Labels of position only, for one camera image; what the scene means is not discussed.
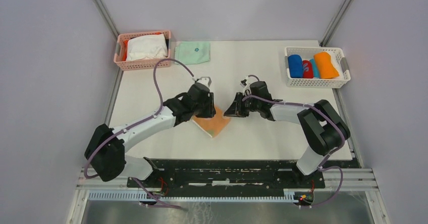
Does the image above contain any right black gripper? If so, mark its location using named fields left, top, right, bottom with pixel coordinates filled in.
left=224, top=92, right=261, bottom=118

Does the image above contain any patterned peach towel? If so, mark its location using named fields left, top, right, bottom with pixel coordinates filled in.
left=192, top=105, right=231, bottom=138

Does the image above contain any blue microfiber towel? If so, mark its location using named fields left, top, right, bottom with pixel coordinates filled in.
left=287, top=54, right=303, bottom=78

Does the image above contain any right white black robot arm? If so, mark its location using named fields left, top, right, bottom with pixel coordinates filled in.
left=224, top=80, right=350, bottom=188

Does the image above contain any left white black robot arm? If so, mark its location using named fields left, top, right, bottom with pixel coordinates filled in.
left=84, top=79, right=216, bottom=187

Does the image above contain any mint green folded towel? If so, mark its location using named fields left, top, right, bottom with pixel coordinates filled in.
left=175, top=41, right=211, bottom=65

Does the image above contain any white towel in pink basket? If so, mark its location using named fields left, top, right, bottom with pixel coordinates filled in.
left=126, top=34, right=168, bottom=61

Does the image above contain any pink plastic basket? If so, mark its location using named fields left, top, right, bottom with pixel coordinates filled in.
left=113, top=30, right=172, bottom=71

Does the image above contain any red rolled towel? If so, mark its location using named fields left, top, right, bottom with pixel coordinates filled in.
left=302, top=60, right=314, bottom=79

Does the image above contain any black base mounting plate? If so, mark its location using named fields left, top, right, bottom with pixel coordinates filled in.
left=126, top=158, right=360, bottom=198

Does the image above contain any light blue rolled towel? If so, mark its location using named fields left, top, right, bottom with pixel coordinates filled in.
left=309, top=59, right=320, bottom=79

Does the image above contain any white rolled towel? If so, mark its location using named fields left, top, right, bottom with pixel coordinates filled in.
left=331, top=55, right=345, bottom=80

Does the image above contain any white plastic basket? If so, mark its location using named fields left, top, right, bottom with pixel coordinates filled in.
left=285, top=47, right=351, bottom=88

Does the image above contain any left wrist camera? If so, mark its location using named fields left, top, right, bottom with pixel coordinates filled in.
left=193, top=76, right=212, bottom=91

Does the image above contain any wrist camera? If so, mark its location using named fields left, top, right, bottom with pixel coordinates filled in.
left=240, top=76, right=251, bottom=96
left=193, top=76, right=212, bottom=91

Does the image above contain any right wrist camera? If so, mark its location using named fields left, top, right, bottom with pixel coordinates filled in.
left=240, top=76, right=251, bottom=96

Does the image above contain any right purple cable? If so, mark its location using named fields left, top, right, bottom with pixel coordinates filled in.
left=242, top=74, right=346, bottom=208

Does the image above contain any purple cable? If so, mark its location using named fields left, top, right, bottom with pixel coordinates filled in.
left=83, top=58, right=196, bottom=210
left=242, top=74, right=346, bottom=208

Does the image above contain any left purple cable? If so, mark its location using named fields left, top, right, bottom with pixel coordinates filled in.
left=83, top=58, right=196, bottom=210

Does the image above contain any white slotted cable duct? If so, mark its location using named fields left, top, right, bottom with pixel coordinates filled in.
left=88, top=190, right=298, bottom=203

